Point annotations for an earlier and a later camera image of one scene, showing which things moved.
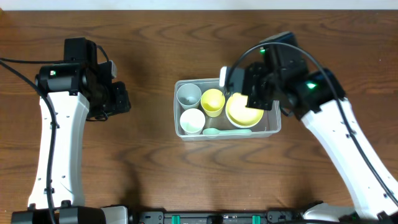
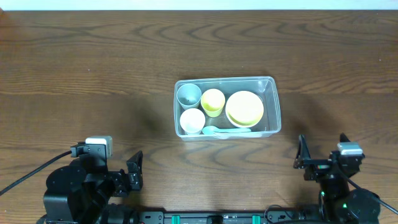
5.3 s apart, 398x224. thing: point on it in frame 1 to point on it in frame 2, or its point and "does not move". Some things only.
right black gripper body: [258, 86] to [321, 166]
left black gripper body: [118, 99] to [123, 178]
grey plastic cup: [189, 95] does not move
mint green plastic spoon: [213, 131] does not move
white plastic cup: [192, 121] does not move
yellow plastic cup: [212, 101] does not move
